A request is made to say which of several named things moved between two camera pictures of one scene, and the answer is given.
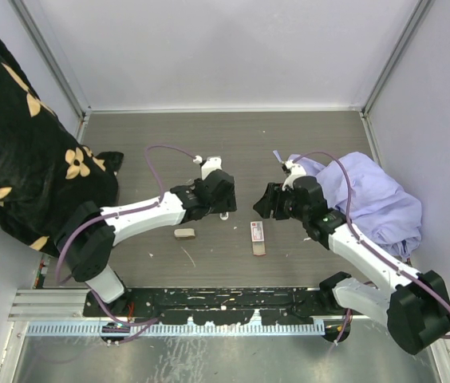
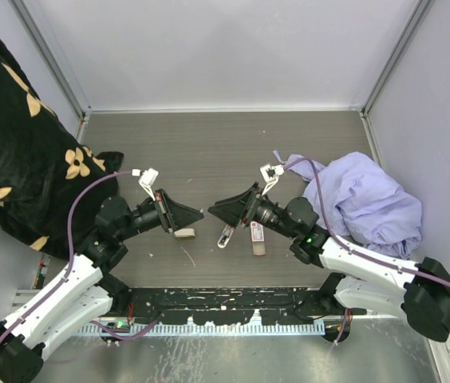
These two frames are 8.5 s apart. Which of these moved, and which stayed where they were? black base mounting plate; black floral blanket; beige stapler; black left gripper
Moved: black left gripper
Stayed: beige stapler; black floral blanket; black base mounting plate
